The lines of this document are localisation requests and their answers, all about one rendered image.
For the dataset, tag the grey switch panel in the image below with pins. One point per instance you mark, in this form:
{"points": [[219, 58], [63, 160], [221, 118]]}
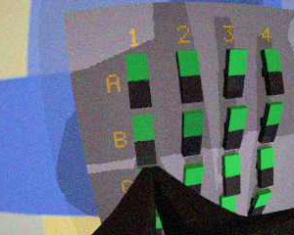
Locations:
{"points": [[204, 90]]}

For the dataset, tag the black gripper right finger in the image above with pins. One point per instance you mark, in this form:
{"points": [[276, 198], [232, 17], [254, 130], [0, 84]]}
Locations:
{"points": [[183, 211]]}

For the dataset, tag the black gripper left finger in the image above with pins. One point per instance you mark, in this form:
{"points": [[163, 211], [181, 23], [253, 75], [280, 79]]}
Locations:
{"points": [[136, 212]]}

